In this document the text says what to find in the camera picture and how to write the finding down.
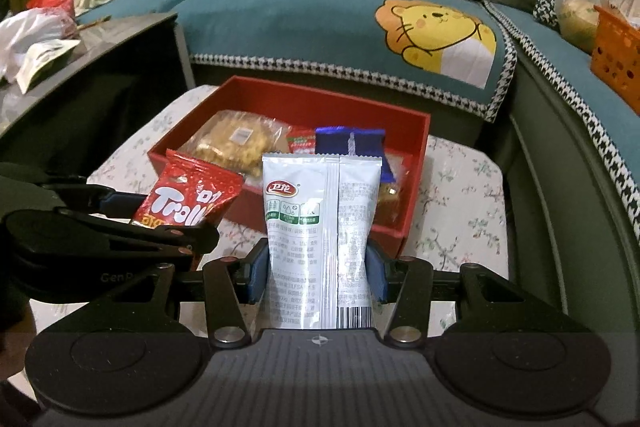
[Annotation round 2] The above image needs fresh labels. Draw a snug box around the clear-wrapped round cookie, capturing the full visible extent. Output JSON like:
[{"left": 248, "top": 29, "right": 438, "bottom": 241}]
[{"left": 177, "top": 109, "right": 291, "bottom": 175}]

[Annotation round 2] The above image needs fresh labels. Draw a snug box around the teal lion blanket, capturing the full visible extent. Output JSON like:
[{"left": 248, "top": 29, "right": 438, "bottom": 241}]
[{"left": 75, "top": 0, "right": 518, "bottom": 122}]

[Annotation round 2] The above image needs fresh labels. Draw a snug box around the floral tablecloth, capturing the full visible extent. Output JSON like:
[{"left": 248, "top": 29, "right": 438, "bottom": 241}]
[{"left": 27, "top": 84, "right": 511, "bottom": 388}]

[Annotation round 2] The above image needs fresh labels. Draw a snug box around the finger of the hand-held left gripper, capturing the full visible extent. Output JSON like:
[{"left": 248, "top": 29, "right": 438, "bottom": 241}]
[
  {"left": 37, "top": 176, "right": 151, "bottom": 222},
  {"left": 5, "top": 202, "right": 223, "bottom": 270}
]

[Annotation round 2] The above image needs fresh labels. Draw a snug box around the white and green snack packet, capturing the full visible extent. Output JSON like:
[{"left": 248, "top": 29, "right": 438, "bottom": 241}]
[{"left": 261, "top": 152, "right": 383, "bottom": 330}]

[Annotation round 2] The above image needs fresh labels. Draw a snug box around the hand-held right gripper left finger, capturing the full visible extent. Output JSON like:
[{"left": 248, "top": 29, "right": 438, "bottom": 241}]
[{"left": 87, "top": 239, "right": 273, "bottom": 350}]

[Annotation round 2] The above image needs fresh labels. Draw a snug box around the blue wafer packet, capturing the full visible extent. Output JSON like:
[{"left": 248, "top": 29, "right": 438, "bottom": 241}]
[{"left": 314, "top": 127, "right": 386, "bottom": 158}]

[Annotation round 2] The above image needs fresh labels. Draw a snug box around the white plastic bag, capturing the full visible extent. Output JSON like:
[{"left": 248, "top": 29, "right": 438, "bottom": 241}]
[{"left": 0, "top": 7, "right": 81, "bottom": 82}]

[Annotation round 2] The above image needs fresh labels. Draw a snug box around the dark side table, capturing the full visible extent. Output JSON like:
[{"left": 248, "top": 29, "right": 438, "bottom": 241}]
[{"left": 0, "top": 12, "right": 196, "bottom": 168}]

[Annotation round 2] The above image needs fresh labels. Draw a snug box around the red cardboard box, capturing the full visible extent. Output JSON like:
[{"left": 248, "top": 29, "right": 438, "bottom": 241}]
[{"left": 147, "top": 75, "right": 432, "bottom": 258}]

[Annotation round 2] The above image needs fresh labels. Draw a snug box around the red plastic bag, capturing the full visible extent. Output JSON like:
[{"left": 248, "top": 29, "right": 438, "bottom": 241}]
[{"left": 26, "top": 0, "right": 76, "bottom": 20}]

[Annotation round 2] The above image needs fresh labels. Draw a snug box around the red gummy packet white print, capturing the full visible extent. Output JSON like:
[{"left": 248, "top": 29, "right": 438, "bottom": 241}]
[{"left": 131, "top": 149, "right": 245, "bottom": 228}]

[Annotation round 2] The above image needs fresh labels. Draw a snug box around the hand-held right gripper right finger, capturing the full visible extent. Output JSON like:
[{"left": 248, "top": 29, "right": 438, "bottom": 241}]
[{"left": 366, "top": 242, "right": 551, "bottom": 349}]

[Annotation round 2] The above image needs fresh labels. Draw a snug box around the orange plastic basket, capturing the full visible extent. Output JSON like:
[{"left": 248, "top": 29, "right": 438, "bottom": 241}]
[{"left": 590, "top": 4, "right": 640, "bottom": 115}]

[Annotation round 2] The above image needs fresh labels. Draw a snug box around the green sofa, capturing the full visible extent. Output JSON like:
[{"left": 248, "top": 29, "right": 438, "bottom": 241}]
[{"left": 120, "top": 0, "right": 640, "bottom": 323}]

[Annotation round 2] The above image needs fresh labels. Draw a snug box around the white and green pouch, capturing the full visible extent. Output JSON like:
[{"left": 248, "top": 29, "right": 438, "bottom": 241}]
[{"left": 15, "top": 39, "right": 81, "bottom": 95}]

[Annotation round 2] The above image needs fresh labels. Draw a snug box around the teal houndstooth-edged blanket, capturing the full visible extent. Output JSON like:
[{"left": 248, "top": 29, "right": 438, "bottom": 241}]
[{"left": 482, "top": 0, "right": 640, "bottom": 248}]

